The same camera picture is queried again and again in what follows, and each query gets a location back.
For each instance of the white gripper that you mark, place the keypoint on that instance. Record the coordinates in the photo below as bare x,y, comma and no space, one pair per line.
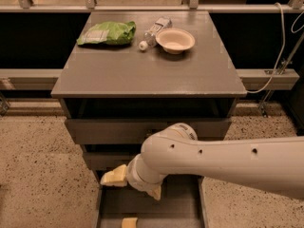
135,177

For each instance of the yellow sponge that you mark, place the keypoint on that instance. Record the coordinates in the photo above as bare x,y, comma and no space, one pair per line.
129,223

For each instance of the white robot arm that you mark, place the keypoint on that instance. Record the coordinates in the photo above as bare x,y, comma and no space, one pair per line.
271,165

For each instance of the grey middle drawer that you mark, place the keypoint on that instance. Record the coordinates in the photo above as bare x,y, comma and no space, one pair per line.
106,160

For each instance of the grey open bottom drawer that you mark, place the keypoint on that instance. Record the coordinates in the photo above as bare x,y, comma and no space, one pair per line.
181,205

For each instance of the grey top drawer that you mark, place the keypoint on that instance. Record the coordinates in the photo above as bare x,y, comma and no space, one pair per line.
98,131

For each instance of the grey wooden drawer cabinet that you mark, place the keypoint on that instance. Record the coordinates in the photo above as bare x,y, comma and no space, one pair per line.
111,82

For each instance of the white paper bowl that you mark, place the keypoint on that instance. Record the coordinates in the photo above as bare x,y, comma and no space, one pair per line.
175,40

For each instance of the green chip bag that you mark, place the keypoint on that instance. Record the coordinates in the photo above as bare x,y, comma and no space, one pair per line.
109,33

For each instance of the clear plastic water bottle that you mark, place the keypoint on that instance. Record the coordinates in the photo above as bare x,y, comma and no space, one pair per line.
149,37

